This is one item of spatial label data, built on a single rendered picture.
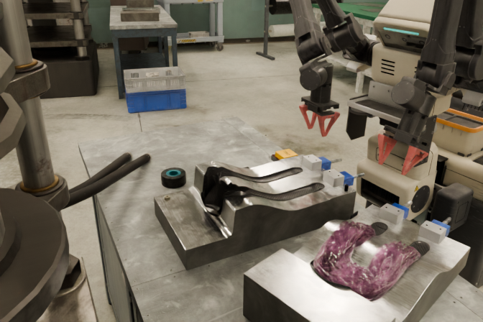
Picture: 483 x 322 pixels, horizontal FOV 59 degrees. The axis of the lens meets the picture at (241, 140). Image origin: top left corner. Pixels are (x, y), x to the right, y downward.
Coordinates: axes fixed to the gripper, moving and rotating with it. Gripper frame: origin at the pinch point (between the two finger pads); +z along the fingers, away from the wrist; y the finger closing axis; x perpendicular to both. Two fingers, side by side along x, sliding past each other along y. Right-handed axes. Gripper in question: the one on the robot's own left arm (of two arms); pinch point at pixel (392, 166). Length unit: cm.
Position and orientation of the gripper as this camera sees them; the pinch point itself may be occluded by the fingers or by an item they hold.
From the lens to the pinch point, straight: 114.1
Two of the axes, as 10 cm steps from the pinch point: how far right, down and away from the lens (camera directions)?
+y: 5.8, 3.4, -7.4
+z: -3.7, 9.2, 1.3
